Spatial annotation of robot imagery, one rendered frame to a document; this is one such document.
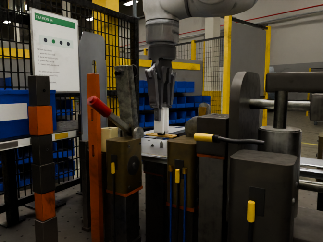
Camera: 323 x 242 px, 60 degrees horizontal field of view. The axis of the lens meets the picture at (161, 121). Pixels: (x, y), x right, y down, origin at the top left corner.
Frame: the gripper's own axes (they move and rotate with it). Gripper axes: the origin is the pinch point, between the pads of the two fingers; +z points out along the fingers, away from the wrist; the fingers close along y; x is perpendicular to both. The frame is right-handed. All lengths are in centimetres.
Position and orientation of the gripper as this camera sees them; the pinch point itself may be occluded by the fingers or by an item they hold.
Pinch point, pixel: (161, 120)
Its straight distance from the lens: 77.6
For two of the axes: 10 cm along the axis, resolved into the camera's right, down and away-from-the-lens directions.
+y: 5.2, -1.0, 8.5
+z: -0.1, 9.9, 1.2
